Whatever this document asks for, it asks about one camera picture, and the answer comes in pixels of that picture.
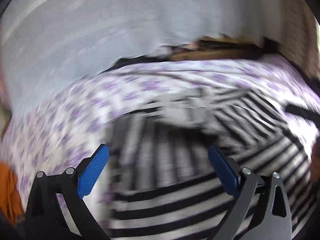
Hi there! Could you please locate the black white striped knit sweater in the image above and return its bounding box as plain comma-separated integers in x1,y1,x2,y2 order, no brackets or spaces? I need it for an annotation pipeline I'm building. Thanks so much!
109,89,318,239

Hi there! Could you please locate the person's right hand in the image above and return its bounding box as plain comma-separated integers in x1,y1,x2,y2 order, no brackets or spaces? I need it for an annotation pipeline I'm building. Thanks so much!
310,137,320,183

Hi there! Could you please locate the orange cloth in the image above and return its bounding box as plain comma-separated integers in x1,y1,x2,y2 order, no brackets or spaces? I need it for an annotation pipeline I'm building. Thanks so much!
0,162,24,226

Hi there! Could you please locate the brown checked curtain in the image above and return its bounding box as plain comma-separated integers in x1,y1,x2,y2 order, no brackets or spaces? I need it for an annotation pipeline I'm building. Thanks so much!
280,0,319,79

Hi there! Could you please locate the purple floral bed sheet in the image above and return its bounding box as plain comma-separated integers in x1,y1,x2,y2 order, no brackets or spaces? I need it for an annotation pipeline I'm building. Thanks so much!
1,56,319,232

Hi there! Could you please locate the white lace bed cover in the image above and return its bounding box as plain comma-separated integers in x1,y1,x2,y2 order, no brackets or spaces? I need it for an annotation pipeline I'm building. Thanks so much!
1,0,282,117

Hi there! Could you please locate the brown wooden bed frame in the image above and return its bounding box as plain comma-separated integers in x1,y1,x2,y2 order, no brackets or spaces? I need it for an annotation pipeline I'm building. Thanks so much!
109,36,281,68

